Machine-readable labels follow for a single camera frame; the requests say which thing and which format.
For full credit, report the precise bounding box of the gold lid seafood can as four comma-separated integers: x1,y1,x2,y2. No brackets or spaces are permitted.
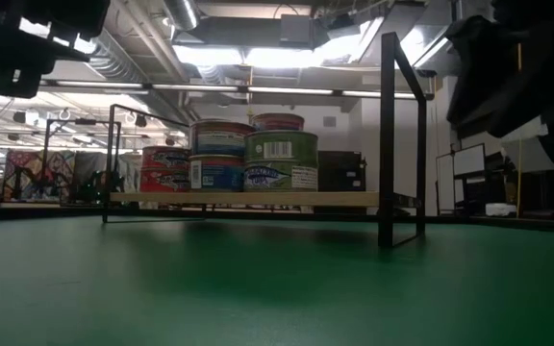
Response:
242,161,320,193

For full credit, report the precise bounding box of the black metal frame stand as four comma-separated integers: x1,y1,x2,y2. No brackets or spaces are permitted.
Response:
40,117,123,206

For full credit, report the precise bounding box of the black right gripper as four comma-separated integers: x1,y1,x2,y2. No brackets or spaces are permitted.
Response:
444,13,554,140

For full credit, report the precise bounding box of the silver ventilation duct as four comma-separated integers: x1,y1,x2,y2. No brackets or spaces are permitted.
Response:
87,0,202,83

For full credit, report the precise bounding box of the red label seafood can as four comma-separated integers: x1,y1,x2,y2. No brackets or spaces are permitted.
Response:
140,145,193,172
138,168,192,194

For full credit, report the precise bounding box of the colourful patterned cloth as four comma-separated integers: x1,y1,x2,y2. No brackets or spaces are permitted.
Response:
1,150,77,201

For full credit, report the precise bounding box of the silver lid seafood can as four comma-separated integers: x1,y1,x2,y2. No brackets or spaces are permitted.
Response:
243,129,320,163

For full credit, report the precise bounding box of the white hanging cloth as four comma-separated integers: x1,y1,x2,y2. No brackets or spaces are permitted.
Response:
116,152,142,193

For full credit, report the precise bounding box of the black cabinet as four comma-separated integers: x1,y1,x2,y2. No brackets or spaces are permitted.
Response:
317,149,367,215

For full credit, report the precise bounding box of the large whiteboard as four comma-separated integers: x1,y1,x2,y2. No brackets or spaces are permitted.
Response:
452,142,488,178

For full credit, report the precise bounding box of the wooden shelf black metal frame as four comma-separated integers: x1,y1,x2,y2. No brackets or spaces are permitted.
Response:
102,31,431,250

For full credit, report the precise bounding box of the ceiling strip light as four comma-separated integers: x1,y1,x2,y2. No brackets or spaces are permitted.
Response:
40,80,418,100

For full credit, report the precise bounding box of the white bundle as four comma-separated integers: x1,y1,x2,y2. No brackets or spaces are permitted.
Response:
485,202,518,218

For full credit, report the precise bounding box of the small whiteboard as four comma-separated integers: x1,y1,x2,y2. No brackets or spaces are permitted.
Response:
435,152,455,212

